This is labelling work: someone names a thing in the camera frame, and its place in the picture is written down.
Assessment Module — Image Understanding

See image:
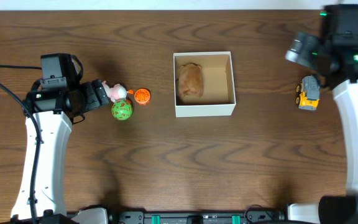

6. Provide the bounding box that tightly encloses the pink white pig toy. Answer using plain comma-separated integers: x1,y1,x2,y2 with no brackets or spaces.
102,81,134,103

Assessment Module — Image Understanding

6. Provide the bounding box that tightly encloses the yellow grey toy truck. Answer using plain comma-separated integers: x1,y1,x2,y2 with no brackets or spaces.
296,75,320,111

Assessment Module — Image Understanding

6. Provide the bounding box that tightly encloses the brown plush toy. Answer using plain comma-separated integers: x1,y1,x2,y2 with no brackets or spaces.
178,63,204,98

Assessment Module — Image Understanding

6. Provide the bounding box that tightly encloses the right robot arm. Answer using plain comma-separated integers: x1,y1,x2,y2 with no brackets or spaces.
285,32,358,223

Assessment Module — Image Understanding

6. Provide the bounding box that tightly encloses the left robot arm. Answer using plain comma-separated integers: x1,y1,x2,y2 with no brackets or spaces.
11,80,109,220

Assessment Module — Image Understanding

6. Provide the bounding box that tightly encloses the green number ball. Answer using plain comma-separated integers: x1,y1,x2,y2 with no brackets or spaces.
111,99,133,121

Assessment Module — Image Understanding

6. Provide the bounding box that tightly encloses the orange round basket toy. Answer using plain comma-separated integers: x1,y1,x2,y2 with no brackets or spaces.
134,88,151,105

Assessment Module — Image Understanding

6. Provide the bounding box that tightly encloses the white cardboard box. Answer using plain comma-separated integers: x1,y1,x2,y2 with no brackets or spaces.
173,52,236,118

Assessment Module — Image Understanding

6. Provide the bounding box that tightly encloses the left black cable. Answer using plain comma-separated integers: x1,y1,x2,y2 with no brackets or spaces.
0,63,45,224

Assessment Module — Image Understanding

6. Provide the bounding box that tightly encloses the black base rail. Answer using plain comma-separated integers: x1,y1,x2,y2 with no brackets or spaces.
67,210,288,224

